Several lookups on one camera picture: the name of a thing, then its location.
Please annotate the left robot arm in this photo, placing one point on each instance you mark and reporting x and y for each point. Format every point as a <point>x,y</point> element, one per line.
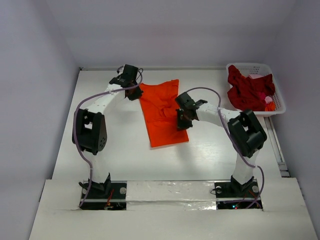
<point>89,129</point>

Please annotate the orange t-shirt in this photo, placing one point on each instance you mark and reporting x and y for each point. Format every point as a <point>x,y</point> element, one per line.
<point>160,113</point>

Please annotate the white plastic laundry basket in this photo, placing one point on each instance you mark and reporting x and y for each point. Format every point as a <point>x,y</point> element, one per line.
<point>262,69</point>

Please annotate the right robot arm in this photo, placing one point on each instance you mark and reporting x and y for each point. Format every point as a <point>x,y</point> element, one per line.
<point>244,131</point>

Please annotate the dark red t-shirt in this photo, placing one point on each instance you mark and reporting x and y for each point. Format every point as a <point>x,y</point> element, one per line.
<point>241,95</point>

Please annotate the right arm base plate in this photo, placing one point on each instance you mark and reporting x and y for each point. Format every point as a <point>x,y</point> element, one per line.
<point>228,199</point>

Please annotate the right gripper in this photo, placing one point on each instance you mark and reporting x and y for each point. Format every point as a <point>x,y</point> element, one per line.
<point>182,119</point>

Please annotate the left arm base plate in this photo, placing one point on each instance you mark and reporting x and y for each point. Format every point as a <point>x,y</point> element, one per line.
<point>114,200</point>

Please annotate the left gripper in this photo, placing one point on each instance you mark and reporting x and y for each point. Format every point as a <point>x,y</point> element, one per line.
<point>137,95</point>

